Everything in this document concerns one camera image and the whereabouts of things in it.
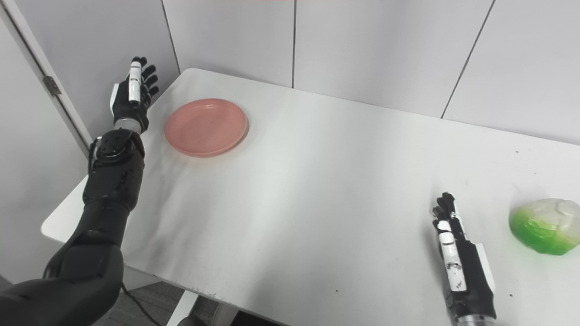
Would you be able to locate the green white toy cabbage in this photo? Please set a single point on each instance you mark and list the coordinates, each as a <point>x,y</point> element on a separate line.
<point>546,226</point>

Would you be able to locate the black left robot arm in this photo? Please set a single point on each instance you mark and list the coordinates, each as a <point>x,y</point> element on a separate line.
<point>106,190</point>

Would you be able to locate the pink plate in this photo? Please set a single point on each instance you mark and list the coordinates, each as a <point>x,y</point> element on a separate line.
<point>206,127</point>

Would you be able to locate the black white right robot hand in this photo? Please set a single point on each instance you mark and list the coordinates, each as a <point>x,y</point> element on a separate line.
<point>471,276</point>

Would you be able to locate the metal door hinge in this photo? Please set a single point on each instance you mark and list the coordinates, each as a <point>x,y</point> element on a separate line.
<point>52,85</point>

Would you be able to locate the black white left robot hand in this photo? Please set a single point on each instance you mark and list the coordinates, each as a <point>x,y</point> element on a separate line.
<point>124,106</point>

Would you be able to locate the white table leg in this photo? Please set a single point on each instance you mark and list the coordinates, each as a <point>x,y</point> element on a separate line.
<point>181,312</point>

